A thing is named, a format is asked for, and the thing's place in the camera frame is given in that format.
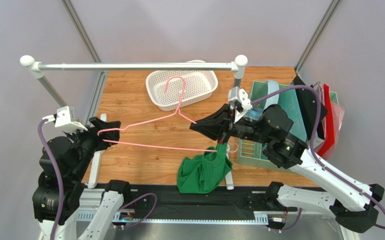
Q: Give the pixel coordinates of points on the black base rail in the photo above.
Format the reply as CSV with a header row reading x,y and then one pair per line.
x,y
221,204

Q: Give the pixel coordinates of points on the red plastic folder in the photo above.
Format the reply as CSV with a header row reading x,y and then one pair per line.
x,y
332,122

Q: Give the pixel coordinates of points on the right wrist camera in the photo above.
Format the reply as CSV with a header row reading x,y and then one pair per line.
x,y
239,100

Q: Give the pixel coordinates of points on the pink wire hanger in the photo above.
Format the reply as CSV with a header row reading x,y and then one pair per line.
x,y
146,129

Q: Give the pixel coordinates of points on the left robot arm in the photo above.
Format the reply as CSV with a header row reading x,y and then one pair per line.
x,y
68,148

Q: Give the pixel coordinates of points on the teal cutting mat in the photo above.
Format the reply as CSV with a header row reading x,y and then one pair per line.
x,y
289,102

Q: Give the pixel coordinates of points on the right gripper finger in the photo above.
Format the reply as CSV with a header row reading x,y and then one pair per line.
x,y
215,122
213,134

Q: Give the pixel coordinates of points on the white perforated plastic basket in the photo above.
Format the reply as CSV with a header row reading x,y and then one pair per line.
x,y
166,87

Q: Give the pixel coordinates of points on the black flat board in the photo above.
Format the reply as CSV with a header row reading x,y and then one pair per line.
x,y
307,104

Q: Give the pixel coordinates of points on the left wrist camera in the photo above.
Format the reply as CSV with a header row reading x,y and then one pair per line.
x,y
65,120

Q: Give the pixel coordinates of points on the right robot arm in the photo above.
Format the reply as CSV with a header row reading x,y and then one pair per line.
x,y
353,204

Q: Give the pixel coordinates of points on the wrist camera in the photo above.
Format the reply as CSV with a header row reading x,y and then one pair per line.
x,y
239,100
65,120

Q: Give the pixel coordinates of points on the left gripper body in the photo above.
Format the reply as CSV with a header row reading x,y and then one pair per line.
x,y
87,142

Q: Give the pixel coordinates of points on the green tank top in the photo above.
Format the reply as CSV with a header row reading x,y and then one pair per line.
x,y
203,173

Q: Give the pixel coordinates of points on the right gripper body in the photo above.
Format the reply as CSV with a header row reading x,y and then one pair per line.
x,y
229,123

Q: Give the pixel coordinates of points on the white clothes rack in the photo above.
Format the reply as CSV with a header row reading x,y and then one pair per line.
x,y
36,69

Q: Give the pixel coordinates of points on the green plastic crate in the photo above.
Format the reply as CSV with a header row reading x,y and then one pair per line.
x,y
251,153

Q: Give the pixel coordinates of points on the light blue round container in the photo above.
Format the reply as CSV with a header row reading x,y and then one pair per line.
x,y
258,90

